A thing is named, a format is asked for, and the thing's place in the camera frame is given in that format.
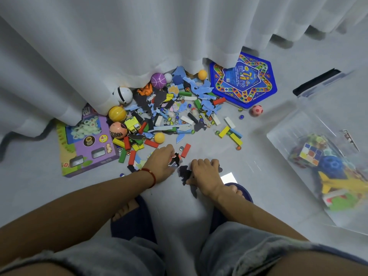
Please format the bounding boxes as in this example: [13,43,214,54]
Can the person's left hand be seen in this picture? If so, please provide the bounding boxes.
[142,144,177,186]

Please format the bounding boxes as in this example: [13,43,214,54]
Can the person's right hand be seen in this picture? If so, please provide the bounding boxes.
[186,159,228,200]

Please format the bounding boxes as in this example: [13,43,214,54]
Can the large black foam piece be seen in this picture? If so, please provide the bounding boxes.
[178,165,194,186]

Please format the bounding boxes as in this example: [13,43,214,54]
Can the person's left forearm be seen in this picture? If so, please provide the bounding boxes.
[0,169,154,266]

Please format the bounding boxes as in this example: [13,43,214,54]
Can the person's right forearm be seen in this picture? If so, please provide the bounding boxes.
[212,189,309,242]

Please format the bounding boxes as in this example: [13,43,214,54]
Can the pile of coloured wooden blocks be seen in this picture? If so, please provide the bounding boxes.
[112,92,244,172]

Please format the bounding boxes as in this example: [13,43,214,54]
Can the person's right foot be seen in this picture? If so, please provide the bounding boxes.
[227,184,245,199]

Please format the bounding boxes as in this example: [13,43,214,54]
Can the person's foot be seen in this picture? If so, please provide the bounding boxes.
[112,198,140,222]
[227,184,245,199]

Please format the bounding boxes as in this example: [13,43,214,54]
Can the yellow green toy vehicle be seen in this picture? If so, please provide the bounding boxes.
[124,117,141,133]

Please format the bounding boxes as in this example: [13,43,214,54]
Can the pink orange printed ball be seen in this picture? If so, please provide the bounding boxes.
[109,122,128,140]

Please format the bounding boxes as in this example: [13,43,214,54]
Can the dark blue right slipper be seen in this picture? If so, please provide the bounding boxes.
[209,182,254,234]

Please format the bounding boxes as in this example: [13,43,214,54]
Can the dark blue slipper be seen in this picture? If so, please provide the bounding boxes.
[110,195,158,245]
[209,182,254,234]

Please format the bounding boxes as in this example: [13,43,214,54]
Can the yellow orange ball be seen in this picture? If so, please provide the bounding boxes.
[108,106,127,123]

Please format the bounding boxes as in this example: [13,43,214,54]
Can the pile of blue foam pieces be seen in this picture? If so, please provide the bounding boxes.
[124,66,223,144]

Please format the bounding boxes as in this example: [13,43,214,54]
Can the orange toy figure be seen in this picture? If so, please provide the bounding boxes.
[137,83,154,97]

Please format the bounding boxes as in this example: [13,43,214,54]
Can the white round toy black stripe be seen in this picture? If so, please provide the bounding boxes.
[112,87,133,105]

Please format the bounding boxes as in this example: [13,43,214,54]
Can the purple basketball toy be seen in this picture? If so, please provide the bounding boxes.
[151,73,167,89]

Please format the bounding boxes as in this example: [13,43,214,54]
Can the person's left foot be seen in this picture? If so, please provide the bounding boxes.
[112,198,140,222]

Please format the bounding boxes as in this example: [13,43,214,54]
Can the dark blue left slipper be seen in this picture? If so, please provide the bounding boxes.
[110,195,158,245]

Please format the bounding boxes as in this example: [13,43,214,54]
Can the purple toy box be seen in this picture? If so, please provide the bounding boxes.
[56,105,120,178]

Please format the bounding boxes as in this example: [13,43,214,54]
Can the grey denim shorts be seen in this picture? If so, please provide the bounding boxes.
[0,221,368,276]

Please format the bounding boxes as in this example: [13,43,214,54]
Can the blue hexagonal board game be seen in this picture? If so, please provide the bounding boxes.
[209,52,278,109]

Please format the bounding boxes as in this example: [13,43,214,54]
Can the colourful puzzle cube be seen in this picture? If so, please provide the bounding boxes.
[298,143,323,167]

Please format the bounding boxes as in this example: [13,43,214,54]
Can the white curtain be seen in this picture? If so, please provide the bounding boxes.
[0,0,368,138]

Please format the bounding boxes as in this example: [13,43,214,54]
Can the clear plastic storage bin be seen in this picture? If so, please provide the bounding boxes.
[266,70,368,236]

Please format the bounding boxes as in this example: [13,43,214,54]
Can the blue spiky ball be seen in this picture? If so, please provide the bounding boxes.
[318,156,347,179]

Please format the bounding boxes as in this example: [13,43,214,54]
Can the yellow toy airplane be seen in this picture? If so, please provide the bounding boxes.
[318,171,368,195]

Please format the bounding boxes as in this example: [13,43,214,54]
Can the red green white toy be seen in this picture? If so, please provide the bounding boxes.
[322,189,364,211]

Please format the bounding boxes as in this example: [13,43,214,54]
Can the person's right leg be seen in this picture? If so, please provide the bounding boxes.
[266,250,368,276]

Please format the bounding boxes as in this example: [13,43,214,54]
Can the person's leg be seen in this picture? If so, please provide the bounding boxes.
[266,250,368,276]
[0,261,76,276]

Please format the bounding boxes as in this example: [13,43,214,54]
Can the person's left leg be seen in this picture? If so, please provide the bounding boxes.
[0,261,76,276]

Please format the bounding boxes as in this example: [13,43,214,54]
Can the red string bracelet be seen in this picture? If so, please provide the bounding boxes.
[138,168,157,189]

